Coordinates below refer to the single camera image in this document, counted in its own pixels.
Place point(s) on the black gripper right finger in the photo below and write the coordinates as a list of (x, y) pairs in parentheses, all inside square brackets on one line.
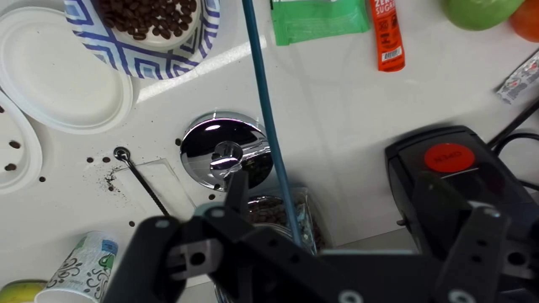
[(473, 253)]

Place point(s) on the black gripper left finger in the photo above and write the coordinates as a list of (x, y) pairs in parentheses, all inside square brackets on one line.
[(257, 246)]

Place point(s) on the black measuring spoon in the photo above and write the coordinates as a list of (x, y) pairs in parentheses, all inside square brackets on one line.
[(143, 182)]

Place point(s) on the small white plate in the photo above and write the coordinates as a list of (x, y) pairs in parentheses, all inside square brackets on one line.
[(60, 78)]

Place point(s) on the black coffee grinder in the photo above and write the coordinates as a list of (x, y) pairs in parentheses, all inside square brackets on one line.
[(448, 159)]

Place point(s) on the spilled coffee grounds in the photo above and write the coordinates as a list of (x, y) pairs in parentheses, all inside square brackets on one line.
[(111, 179)]

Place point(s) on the printed paper cup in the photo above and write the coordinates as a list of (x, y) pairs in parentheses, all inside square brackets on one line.
[(84, 270)]

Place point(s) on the loose coffee bean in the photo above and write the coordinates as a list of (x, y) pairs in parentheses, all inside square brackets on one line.
[(89, 160), (104, 160)]

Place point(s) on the small white printed packet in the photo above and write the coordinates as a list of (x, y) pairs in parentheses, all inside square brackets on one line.
[(522, 78)]

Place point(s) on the blue patterned bowl with beans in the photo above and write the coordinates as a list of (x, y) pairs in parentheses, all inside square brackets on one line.
[(139, 59)]

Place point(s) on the green packet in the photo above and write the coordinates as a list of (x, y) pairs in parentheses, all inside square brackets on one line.
[(316, 19)]

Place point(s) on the orange stick sachet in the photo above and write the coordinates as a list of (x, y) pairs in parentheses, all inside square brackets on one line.
[(387, 34)]

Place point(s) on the orange red fruit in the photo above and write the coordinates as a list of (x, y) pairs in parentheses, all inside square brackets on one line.
[(527, 19)]

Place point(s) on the green apple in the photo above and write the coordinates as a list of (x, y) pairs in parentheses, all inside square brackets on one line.
[(480, 12)]

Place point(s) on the yellow banana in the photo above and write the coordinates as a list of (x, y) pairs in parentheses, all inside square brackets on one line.
[(18, 293)]

